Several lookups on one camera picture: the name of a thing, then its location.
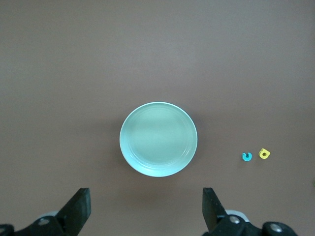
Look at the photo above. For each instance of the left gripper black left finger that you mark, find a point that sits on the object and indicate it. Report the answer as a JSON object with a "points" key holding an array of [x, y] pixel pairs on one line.
{"points": [[61, 221]]}

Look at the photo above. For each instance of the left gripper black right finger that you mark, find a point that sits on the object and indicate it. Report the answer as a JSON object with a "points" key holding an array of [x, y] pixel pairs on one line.
{"points": [[221, 226]]}

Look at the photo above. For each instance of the teal foam letter c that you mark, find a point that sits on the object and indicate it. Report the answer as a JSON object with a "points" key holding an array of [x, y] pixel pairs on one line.
{"points": [[246, 160]]}

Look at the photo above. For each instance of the yellow foam letter a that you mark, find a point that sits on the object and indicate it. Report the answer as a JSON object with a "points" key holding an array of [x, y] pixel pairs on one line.
{"points": [[261, 152]]}

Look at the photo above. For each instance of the light green plate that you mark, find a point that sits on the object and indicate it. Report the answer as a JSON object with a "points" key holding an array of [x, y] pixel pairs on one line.
{"points": [[157, 140]]}

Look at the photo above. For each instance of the brown table cover sheet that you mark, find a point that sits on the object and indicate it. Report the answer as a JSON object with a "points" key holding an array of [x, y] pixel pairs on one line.
{"points": [[73, 73]]}

